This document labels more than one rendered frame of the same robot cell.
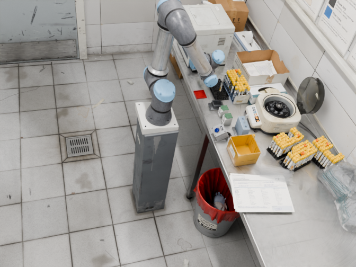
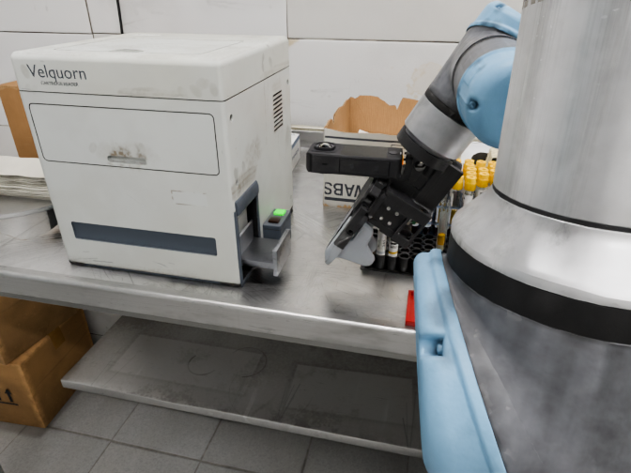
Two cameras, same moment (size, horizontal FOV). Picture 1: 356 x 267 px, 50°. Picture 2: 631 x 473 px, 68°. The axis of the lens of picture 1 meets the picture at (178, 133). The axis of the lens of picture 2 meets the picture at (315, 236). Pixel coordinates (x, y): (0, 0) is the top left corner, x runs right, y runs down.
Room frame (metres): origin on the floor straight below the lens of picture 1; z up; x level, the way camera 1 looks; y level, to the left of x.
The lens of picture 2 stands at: (1.62, 0.39, 1.25)
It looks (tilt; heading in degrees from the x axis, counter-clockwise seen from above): 28 degrees down; 307
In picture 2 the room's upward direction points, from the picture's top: straight up
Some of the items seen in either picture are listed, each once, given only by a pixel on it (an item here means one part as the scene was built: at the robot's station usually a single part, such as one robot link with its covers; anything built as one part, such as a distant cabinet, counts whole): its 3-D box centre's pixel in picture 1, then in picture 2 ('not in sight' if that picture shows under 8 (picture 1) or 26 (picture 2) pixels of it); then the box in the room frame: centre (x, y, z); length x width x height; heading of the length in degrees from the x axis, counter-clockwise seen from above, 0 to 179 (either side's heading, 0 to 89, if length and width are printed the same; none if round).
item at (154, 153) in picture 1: (152, 165); not in sight; (1.50, 0.13, 0.44); 0.20 x 0.20 x 0.87; 24
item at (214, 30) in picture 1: (205, 36); (189, 147); (2.19, -0.05, 1.03); 0.31 x 0.27 x 0.30; 24
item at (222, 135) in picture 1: (223, 132); not in sight; (1.47, -0.25, 0.92); 0.13 x 0.07 x 0.08; 114
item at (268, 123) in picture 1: (273, 113); not in sight; (1.68, -0.54, 0.94); 0.30 x 0.24 x 0.12; 105
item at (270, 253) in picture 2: not in sight; (215, 240); (2.09, 0.00, 0.92); 0.21 x 0.07 x 0.05; 24
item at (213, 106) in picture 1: (216, 104); not in sight; (1.70, -0.20, 0.89); 0.09 x 0.05 x 0.04; 112
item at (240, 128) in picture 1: (241, 128); not in sight; (1.52, -0.35, 0.92); 0.10 x 0.07 x 0.10; 19
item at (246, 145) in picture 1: (243, 150); not in sight; (1.36, -0.37, 0.93); 0.13 x 0.13 x 0.10; 23
